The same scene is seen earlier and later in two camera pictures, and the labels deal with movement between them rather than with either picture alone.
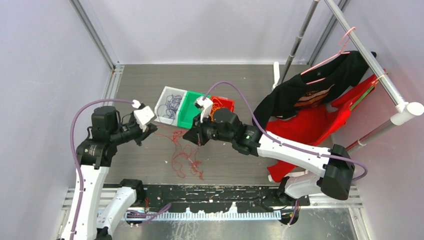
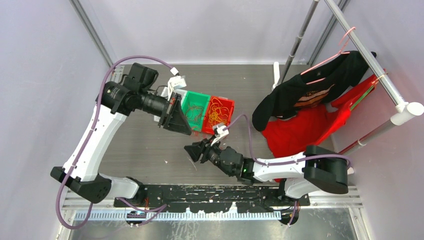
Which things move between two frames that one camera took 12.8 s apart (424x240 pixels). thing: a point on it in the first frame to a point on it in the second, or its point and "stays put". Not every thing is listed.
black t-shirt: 315,87 stays put
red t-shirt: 313,125 stays put
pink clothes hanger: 341,52 stays put
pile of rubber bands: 184,152 to 194,113
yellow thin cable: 216,105 stays put
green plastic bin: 188,109 stays put
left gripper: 149,128 to 174,120
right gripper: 195,135 to 195,150
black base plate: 234,198 stays put
